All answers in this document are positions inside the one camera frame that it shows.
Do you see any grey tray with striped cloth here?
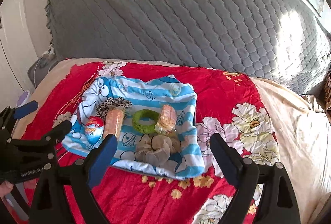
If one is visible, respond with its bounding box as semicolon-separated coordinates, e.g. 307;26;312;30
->
63;75;205;180

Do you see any beige sheer scrunchie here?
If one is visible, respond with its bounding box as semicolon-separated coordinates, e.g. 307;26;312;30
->
136;133;183;166

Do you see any clear snack packet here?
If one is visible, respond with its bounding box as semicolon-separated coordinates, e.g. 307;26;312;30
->
155;104;179;137
103;108;126;138

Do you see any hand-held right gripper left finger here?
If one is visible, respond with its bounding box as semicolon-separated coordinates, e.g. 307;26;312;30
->
30;133;118;224

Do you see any person's left hand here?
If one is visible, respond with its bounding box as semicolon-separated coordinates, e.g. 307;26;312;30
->
0;181;14;197

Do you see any red floral blanket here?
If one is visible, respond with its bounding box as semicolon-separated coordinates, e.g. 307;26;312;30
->
21;61;280;224

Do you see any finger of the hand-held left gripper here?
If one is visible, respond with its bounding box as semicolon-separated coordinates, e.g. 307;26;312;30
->
6;120;72;148
0;101;39;137

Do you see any leopard print scrunchie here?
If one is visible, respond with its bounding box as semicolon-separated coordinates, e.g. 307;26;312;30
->
96;97;133;120

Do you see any grey bedside stool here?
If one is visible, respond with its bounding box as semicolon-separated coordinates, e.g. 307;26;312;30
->
28;57;59;87

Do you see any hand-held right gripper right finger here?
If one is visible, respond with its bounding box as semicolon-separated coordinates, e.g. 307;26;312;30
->
209;133;302;224

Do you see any white wardrobe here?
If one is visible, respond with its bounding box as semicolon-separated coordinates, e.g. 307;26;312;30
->
0;0;31;108

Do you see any chocolate egg toy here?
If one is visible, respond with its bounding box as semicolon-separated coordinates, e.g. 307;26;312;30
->
85;116;104;144

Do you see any purple lidded container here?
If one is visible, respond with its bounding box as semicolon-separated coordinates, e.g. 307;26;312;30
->
17;91;31;108

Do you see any grey quilted headboard cover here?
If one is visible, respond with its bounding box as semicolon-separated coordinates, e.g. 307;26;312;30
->
45;0;331;95

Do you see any green fuzzy scrunchie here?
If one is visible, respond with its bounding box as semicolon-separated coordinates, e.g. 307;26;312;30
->
132;110;161;134

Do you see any brown patterned object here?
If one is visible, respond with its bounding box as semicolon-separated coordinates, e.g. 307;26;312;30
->
323;71;331;111

